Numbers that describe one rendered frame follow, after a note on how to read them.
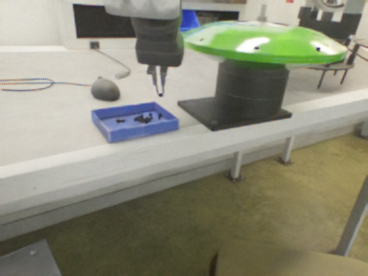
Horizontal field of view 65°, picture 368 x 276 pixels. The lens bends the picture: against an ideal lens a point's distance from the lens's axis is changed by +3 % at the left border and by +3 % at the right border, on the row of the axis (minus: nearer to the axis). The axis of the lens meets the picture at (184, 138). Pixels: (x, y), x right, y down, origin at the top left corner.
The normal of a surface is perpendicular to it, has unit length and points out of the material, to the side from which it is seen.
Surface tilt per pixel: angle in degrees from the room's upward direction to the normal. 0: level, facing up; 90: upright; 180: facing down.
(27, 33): 90
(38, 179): 90
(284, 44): 24
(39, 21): 90
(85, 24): 90
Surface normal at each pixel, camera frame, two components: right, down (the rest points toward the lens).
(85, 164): 0.52, 0.41
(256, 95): 0.00, 0.45
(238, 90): -0.55, 0.34
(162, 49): -0.16, 0.76
